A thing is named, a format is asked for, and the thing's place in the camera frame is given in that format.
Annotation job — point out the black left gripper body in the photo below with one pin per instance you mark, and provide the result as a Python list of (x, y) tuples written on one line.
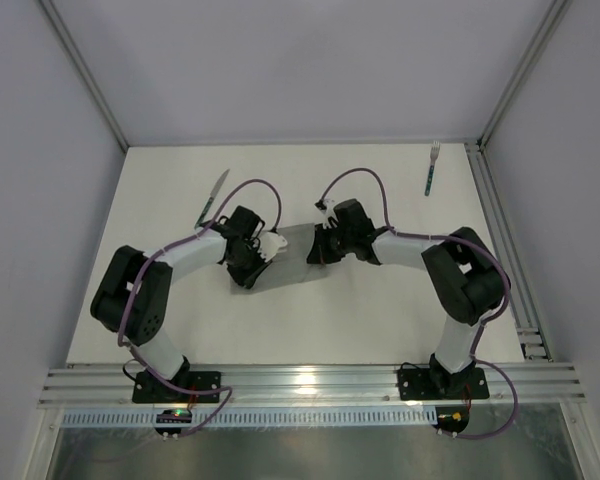
[(250, 270)]

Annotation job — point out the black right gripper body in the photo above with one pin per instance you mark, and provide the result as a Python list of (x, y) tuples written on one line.
[(321, 245)]

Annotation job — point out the grey cloth napkin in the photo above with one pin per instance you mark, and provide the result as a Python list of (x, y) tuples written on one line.
[(289, 267)]

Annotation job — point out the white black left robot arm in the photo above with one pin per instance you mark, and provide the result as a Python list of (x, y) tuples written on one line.
[(132, 298)]

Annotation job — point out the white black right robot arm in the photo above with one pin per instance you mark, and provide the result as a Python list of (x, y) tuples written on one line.
[(468, 281)]

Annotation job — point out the left controller board with led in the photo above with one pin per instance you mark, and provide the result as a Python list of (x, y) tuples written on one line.
[(172, 422)]

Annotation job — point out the right black connector board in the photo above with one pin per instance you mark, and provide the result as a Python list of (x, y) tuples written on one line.
[(451, 420)]

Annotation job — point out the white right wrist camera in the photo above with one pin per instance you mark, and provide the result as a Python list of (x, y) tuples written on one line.
[(326, 208)]

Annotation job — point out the green handled knife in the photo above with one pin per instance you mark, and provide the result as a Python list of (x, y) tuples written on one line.
[(211, 198)]

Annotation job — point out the green handled fork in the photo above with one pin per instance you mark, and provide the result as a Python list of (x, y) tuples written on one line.
[(433, 157)]

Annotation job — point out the aluminium front rail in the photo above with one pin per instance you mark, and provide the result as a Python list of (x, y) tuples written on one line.
[(104, 385)]

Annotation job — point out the aluminium rail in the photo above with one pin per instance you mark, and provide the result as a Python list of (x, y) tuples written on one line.
[(534, 345), (104, 385)]

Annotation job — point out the slotted grey cable duct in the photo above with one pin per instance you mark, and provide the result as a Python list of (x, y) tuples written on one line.
[(258, 417)]

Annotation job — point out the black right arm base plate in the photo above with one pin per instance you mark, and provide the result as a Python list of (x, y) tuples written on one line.
[(423, 383)]

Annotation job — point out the aluminium right side rail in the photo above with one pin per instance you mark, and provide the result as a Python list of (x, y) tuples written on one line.
[(534, 345)]

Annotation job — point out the aluminium left corner post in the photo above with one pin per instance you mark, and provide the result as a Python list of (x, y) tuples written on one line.
[(82, 70)]

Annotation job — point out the aluminium corner post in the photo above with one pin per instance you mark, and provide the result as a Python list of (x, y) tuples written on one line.
[(82, 70), (543, 33)]

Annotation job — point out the aluminium right corner post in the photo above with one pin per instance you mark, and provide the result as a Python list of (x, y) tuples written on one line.
[(543, 33)]

